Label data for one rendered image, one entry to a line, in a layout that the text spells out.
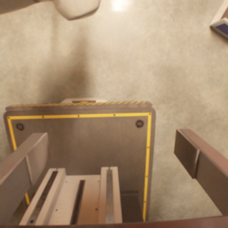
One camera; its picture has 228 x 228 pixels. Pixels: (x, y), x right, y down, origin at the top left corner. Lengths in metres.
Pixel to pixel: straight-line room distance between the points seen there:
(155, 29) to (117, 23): 0.22
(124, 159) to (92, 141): 0.18
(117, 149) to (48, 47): 0.71
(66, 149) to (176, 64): 0.80
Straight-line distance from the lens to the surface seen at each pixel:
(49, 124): 0.80
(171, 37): 1.11
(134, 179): 0.92
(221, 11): 1.25
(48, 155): 0.17
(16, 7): 0.40
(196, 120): 1.24
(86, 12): 0.36
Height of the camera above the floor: 1.03
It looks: 73 degrees down
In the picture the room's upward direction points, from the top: 173 degrees clockwise
